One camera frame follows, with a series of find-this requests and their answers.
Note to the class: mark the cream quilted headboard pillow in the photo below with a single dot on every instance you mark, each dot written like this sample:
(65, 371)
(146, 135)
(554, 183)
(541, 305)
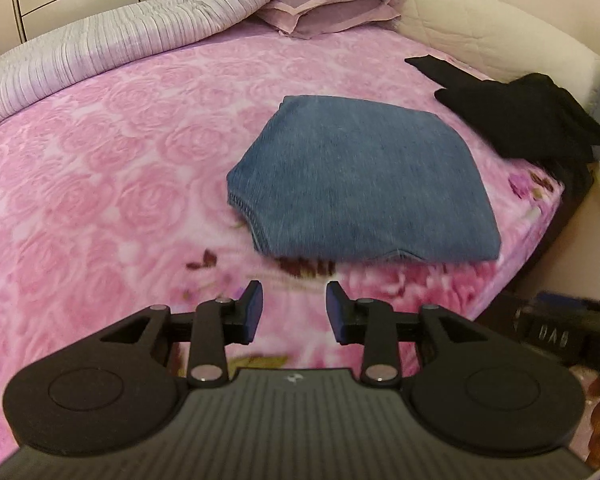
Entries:
(503, 42)

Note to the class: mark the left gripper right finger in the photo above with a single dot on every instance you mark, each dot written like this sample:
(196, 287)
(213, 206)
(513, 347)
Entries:
(369, 323)

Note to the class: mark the blue denim jeans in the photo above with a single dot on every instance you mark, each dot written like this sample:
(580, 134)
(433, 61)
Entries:
(347, 180)

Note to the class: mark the lilac striped duvet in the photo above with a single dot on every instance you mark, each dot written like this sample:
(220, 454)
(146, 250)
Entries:
(91, 46)

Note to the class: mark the pink floral blanket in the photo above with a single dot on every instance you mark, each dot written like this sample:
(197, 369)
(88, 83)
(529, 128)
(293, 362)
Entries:
(113, 198)

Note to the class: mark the mauve pillow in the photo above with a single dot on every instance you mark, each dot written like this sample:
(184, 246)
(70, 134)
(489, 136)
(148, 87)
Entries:
(306, 19)

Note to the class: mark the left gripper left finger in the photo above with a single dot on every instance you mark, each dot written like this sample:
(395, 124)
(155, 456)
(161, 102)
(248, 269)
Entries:
(218, 323)

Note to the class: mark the black garment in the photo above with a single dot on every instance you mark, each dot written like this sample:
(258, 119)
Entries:
(529, 118)

